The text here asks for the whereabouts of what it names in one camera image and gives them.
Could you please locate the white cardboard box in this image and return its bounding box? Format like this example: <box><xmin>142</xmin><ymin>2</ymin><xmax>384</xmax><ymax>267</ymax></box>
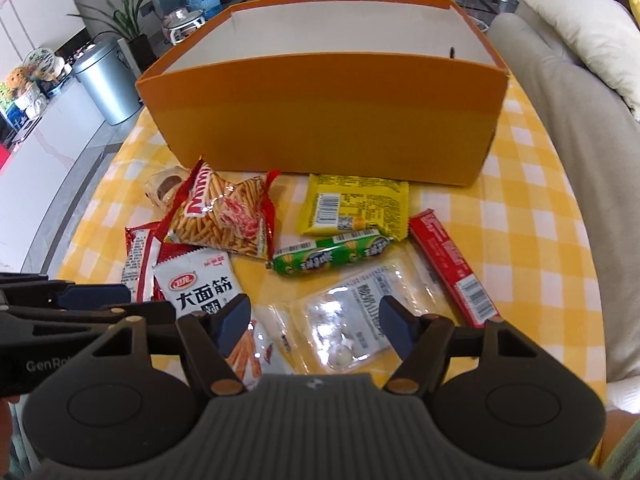
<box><xmin>136</xmin><ymin>0</ymin><xmax>511</xmax><ymax>188</ymax></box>

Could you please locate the red stick snack bag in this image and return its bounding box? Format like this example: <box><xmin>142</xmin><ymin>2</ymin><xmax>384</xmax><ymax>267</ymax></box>
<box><xmin>157</xmin><ymin>156</ymin><xmax>283</xmax><ymax>261</ymax></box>

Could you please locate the white snack packet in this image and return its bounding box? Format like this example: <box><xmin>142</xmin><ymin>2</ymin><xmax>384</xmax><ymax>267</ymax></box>
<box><xmin>152</xmin><ymin>249</ymin><xmax>273</xmax><ymax>392</ymax></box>

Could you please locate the green sausage stick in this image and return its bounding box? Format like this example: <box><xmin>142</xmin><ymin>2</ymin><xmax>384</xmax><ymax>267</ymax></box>
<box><xmin>270</xmin><ymin>229</ymin><xmax>396</xmax><ymax>277</ymax></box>

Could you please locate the beige sofa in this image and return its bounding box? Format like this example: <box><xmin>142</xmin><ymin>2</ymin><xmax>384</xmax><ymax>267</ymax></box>
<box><xmin>487</xmin><ymin>0</ymin><xmax>640</xmax><ymax>396</ymax></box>

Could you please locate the person's leg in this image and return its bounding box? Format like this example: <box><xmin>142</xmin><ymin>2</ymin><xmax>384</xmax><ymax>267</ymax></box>
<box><xmin>600</xmin><ymin>407</ymin><xmax>640</xmax><ymax>480</ymax></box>

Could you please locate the decorative round plate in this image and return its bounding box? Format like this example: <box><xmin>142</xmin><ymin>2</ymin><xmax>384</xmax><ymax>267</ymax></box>
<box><xmin>22</xmin><ymin>47</ymin><xmax>71</xmax><ymax>86</ymax></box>

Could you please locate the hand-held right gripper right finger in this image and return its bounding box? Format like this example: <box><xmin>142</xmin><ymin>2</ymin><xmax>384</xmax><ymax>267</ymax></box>
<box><xmin>378</xmin><ymin>295</ymin><xmax>538</xmax><ymax>395</ymax></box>

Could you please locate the cream pillow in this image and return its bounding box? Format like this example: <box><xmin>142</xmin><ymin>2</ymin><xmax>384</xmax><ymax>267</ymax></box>
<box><xmin>522</xmin><ymin>0</ymin><xmax>640</xmax><ymax>123</ymax></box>

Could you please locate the yellow checked tablecloth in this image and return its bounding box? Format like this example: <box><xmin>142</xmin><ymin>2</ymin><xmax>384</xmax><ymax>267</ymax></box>
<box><xmin>55</xmin><ymin>77</ymin><xmax>608</xmax><ymax>411</ymax></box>

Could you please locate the clear plastic snack packet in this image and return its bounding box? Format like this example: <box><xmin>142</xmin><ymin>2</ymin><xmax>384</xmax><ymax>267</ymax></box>
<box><xmin>270</xmin><ymin>257</ymin><xmax>453</xmax><ymax>376</ymax></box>

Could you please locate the yellow snack packet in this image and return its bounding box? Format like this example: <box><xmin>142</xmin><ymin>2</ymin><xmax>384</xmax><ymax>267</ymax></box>
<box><xmin>295</xmin><ymin>173</ymin><xmax>410</xmax><ymax>242</ymax></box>

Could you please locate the small white stool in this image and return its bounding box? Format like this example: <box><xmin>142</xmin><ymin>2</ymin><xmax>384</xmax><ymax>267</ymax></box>
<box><xmin>162</xmin><ymin>7</ymin><xmax>206</xmax><ymax>43</ymax></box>

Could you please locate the white low cabinet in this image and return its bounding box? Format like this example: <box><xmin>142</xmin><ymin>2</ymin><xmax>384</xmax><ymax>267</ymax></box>
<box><xmin>0</xmin><ymin>80</ymin><xmax>123</xmax><ymax>281</ymax></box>

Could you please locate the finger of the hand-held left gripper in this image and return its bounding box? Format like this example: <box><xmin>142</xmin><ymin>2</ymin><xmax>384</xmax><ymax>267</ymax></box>
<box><xmin>0</xmin><ymin>304</ymin><xmax>143</xmax><ymax>335</ymax></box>
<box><xmin>0</xmin><ymin>272</ymin><xmax>132</xmax><ymax>310</ymax></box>

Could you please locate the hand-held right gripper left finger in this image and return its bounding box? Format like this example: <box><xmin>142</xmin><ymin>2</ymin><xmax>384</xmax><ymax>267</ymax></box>
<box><xmin>92</xmin><ymin>294</ymin><xmax>252</xmax><ymax>397</ymax></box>

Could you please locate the red snack bar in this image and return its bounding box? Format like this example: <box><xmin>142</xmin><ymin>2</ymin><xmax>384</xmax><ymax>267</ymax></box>
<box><xmin>409</xmin><ymin>210</ymin><xmax>503</xmax><ymax>328</ymax></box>

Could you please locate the round brown pastry packet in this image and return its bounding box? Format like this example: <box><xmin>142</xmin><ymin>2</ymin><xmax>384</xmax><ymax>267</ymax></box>
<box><xmin>144</xmin><ymin>164</ymin><xmax>193</xmax><ymax>208</ymax></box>

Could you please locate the stuffed toy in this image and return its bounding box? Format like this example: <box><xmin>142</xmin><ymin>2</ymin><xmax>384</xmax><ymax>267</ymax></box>
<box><xmin>6</xmin><ymin>66</ymin><xmax>32</xmax><ymax>97</ymax></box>

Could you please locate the silver trash can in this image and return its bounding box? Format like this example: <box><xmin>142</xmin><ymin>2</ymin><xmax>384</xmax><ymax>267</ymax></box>
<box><xmin>72</xmin><ymin>39</ymin><xmax>143</xmax><ymax>127</ymax></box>

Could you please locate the red foil snack packet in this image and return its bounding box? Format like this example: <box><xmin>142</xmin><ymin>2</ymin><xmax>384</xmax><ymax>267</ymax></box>
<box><xmin>122</xmin><ymin>222</ymin><xmax>173</xmax><ymax>303</ymax></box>

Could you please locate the long-leaf potted plant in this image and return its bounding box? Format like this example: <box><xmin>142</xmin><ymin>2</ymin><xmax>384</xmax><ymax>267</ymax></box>
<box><xmin>67</xmin><ymin>0</ymin><xmax>161</xmax><ymax>73</ymax></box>

